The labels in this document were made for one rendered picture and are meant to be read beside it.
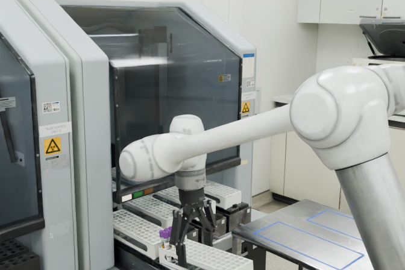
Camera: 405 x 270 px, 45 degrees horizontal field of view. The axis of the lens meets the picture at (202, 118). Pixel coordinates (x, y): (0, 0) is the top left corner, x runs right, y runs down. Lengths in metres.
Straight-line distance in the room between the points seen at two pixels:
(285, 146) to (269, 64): 0.69
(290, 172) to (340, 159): 3.19
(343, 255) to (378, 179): 0.78
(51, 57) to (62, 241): 0.55
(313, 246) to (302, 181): 2.36
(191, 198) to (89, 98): 0.42
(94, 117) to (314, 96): 0.83
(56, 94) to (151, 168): 0.37
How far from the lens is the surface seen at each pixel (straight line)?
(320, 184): 3.94
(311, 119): 0.85
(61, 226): 1.54
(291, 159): 4.04
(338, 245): 1.72
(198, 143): 1.17
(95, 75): 1.49
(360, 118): 0.87
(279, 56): 4.06
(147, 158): 1.22
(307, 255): 1.64
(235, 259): 1.43
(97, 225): 1.61
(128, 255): 1.65
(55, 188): 1.49
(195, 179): 1.38
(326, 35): 4.47
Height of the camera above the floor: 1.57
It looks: 12 degrees down
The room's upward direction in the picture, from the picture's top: 1 degrees clockwise
